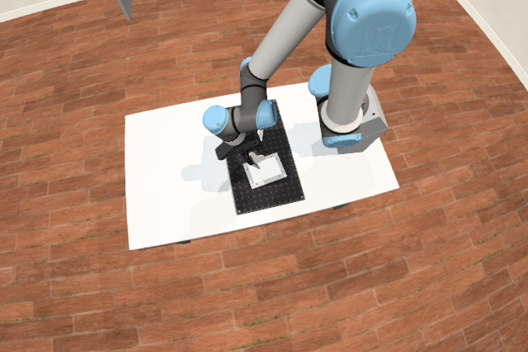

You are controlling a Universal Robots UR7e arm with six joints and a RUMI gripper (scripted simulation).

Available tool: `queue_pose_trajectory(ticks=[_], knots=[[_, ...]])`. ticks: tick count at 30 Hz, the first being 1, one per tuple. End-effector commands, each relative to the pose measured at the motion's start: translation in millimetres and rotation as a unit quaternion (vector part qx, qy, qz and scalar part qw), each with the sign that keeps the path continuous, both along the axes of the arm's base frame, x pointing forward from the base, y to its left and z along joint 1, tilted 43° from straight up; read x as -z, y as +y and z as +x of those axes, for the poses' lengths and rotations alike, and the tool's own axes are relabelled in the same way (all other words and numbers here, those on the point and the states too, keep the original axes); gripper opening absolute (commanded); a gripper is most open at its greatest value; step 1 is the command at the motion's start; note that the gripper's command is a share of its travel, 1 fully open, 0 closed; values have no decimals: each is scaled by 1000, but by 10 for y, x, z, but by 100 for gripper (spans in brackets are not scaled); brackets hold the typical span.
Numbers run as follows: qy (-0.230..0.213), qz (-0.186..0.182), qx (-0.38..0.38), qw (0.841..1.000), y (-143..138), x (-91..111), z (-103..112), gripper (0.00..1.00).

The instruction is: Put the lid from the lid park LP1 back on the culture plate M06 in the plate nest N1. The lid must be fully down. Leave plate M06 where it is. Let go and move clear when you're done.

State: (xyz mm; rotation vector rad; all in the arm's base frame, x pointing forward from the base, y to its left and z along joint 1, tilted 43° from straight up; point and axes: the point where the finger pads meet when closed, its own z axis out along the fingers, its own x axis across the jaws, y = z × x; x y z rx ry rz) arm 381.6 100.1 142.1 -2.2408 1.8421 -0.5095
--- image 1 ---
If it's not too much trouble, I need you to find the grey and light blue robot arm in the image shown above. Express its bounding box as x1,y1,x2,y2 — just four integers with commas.
202,0,417,160

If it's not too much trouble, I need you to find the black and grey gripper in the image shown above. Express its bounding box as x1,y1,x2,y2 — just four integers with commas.
234,130,265,169

